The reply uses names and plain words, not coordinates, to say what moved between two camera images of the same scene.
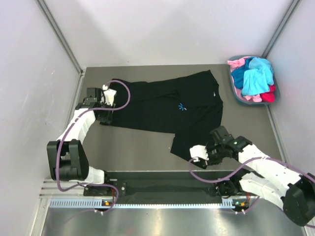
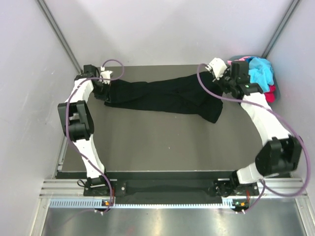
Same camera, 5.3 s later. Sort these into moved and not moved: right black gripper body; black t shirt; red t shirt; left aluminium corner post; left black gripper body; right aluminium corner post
Moved: right black gripper body; black t shirt; left black gripper body
Not moved: red t shirt; left aluminium corner post; right aluminium corner post
